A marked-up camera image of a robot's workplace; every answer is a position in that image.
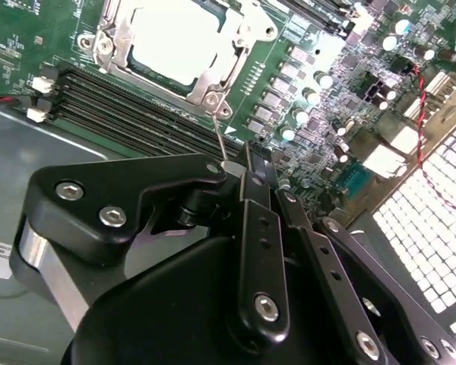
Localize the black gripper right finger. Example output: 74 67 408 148
260 152 456 365

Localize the metal socket cover frame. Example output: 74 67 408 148
93 0 254 107

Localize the thin wire locking lever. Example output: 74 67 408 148
211 109 245 178

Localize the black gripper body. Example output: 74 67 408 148
60 237 356 365

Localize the silver square CPU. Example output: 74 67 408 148
128 5 231 87

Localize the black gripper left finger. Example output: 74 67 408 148
9 143 291 352

